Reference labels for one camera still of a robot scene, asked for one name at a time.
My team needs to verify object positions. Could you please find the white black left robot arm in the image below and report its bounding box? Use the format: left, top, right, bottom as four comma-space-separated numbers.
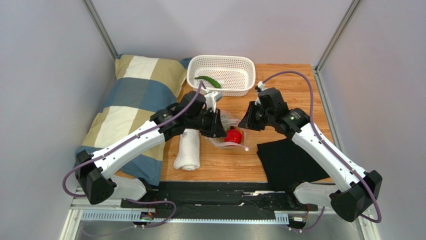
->
75, 109, 227, 205

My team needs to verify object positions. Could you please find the rolled white towel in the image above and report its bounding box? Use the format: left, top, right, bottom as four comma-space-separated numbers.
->
173, 129, 201, 171

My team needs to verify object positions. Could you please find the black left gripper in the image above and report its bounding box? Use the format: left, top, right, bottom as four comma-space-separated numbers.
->
184, 106, 227, 138

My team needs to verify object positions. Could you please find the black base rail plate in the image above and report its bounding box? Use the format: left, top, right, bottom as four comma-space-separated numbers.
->
120, 181, 319, 220

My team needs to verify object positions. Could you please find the black cloth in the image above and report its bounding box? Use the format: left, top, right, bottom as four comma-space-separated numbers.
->
257, 139, 329, 191

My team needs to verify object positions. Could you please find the aluminium frame rail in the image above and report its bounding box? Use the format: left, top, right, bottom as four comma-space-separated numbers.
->
59, 186, 380, 240

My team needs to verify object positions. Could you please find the green fake chili pepper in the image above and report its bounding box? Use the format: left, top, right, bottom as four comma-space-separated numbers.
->
194, 75, 222, 89

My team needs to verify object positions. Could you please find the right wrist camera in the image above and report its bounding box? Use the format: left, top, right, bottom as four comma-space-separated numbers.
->
255, 81, 290, 116

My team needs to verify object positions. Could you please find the green fake leafy vegetable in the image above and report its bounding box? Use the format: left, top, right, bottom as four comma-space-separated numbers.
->
221, 116, 240, 132

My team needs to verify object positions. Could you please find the red fake tomato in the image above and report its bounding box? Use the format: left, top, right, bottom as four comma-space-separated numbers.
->
224, 128, 243, 144

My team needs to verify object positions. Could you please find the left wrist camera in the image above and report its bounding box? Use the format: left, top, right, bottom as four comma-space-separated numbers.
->
176, 91, 223, 116

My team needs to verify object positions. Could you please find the white perforated plastic basket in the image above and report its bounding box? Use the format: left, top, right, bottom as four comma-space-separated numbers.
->
186, 55, 256, 97

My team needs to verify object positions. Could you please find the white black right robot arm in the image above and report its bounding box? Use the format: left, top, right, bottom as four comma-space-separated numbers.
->
238, 101, 383, 223

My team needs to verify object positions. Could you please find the clear zip top bag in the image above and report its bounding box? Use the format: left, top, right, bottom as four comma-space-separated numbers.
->
205, 110, 250, 152

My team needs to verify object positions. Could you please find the plaid blue beige pillow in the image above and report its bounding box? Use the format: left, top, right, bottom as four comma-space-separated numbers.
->
73, 54, 192, 187

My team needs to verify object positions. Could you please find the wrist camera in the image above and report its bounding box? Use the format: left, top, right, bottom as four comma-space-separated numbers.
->
176, 91, 223, 116
255, 81, 290, 116

